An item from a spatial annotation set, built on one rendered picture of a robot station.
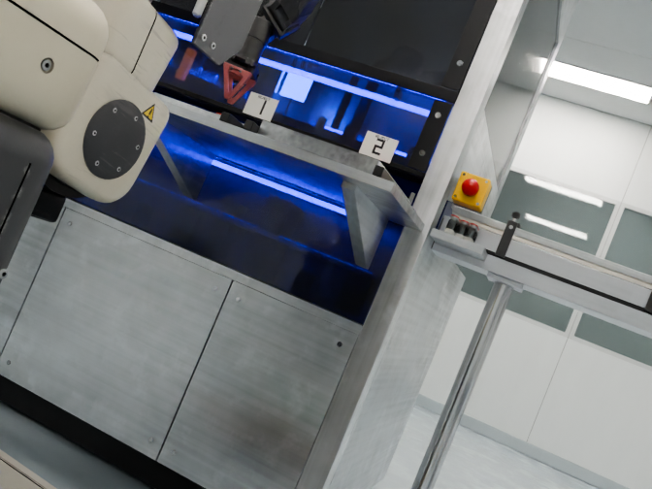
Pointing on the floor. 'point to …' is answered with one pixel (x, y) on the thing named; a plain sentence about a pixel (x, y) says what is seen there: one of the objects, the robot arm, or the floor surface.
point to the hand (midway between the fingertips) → (229, 98)
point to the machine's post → (411, 246)
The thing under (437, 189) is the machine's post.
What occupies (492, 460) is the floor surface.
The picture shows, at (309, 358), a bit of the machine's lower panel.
